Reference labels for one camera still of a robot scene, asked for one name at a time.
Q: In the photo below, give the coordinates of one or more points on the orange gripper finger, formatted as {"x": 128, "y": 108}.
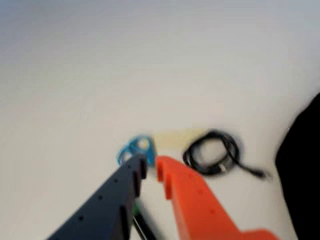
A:
{"x": 197, "y": 207}

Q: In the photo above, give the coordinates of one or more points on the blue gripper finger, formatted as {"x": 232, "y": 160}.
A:
{"x": 105, "y": 207}

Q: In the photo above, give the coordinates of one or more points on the black fabric bag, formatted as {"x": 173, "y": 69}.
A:
{"x": 302, "y": 162}

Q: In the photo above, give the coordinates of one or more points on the black marker with green cap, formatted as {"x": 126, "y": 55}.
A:
{"x": 143, "y": 226}

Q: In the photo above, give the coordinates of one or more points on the long beige masking tape strip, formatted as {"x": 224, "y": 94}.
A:
{"x": 175, "y": 138}

